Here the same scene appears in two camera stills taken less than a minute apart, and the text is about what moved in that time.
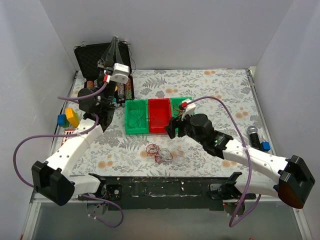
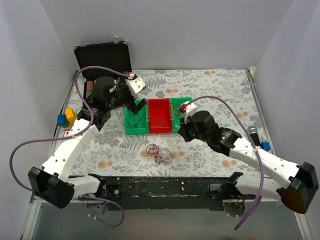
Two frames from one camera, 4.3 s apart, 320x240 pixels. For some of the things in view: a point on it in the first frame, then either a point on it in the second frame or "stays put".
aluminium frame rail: (36, 198) stays put
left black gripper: (105, 64) → (130, 100)
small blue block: (265, 145) stays put
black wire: (128, 44) → (135, 109)
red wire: (154, 149) stays put
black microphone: (254, 141) stays put
